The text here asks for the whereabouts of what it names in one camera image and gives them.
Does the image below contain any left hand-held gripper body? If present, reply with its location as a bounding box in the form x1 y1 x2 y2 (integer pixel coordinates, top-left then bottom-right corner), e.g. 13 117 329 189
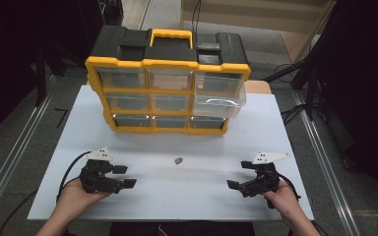
79 147 126 195

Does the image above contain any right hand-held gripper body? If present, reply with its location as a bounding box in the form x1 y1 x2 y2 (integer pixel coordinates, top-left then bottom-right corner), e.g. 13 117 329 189
240 151 289 199

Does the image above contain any clear plastic storage drawer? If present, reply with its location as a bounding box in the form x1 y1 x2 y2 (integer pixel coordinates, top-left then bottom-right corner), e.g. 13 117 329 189
192 72 247 119

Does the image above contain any person's left hand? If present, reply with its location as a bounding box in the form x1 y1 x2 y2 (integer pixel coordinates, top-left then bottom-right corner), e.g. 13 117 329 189
53 178 112 219

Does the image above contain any person's right hand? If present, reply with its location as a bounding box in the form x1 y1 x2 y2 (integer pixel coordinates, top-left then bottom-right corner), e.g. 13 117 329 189
263 179 305 221

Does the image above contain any white table board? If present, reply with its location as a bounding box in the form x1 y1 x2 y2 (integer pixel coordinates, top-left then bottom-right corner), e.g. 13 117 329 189
27 84 315 221

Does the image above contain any person's dark clothing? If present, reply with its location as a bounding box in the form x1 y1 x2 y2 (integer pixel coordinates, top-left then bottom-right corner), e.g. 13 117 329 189
108 221 255 236

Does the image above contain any set of clear organizer drawers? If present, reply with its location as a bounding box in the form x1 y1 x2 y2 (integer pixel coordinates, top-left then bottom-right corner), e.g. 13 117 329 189
96 67 226 130

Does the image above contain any black stand leg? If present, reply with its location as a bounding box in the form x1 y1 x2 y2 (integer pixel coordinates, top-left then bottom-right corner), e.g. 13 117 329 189
33 42 47 106

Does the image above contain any yellow and black drawer organizer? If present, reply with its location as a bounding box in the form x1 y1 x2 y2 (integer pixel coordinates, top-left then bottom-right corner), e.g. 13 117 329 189
85 25 252 136

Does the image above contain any dark curtain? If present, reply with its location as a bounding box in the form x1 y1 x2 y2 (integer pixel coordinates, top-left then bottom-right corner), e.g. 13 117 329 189
291 0 378 210
0 0 105 148

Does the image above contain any light wooden furniture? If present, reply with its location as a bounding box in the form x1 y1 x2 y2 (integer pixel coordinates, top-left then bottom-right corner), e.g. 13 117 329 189
180 0 338 63

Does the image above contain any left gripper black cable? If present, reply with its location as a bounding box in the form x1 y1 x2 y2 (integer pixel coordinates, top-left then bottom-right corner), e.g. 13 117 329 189
56 150 93 203

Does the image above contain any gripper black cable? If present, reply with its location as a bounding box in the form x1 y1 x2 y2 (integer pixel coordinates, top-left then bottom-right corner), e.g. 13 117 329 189
56 150 93 203
277 172 302 201

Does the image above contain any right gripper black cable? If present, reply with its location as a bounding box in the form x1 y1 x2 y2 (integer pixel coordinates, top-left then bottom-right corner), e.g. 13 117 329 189
277 172 302 201

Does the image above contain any metal floor rail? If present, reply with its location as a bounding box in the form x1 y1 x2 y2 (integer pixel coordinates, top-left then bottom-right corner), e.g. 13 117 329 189
293 89 362 236
0 75 58 227

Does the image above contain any black floor cable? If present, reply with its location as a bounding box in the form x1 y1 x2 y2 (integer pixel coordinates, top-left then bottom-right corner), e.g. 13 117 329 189
263 62 309 84
0 190 37 236
280 103 309 126

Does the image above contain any black hanging cable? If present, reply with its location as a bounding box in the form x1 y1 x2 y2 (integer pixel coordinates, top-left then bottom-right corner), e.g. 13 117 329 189
191 0 202 33

